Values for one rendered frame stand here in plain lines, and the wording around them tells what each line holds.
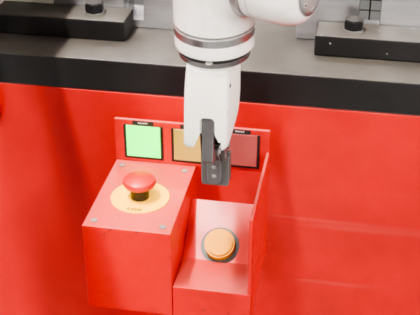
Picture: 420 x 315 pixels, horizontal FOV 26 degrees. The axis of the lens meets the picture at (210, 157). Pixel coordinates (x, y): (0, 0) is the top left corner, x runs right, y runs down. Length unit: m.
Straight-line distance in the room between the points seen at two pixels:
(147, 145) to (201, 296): 0.21
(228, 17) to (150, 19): 0.45
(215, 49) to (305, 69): 0.32
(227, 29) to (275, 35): 0.41
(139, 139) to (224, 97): 0.25
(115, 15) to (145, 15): 0.05
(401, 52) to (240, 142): 0.26
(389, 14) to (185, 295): 0.48
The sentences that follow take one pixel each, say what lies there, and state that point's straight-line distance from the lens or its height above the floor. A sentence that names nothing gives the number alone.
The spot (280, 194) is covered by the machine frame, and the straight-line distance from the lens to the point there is 1.29.
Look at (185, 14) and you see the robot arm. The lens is 0.91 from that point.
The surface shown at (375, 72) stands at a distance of 1.22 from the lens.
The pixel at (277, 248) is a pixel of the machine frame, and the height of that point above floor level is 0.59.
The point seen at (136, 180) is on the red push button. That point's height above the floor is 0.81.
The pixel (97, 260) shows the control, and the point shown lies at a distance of 1.09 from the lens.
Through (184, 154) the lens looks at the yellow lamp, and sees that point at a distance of 1.16.
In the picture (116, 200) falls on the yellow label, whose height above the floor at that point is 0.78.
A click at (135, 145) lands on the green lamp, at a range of 1.17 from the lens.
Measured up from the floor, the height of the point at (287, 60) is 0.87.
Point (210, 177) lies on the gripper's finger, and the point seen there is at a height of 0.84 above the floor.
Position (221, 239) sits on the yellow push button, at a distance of 1.12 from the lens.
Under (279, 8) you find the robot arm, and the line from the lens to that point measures 0.85.
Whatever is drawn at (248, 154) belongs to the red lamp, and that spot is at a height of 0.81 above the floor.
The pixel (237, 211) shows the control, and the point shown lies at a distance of 1.15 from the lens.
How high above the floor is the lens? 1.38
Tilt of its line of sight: 30 degrees down
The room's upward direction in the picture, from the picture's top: straight up
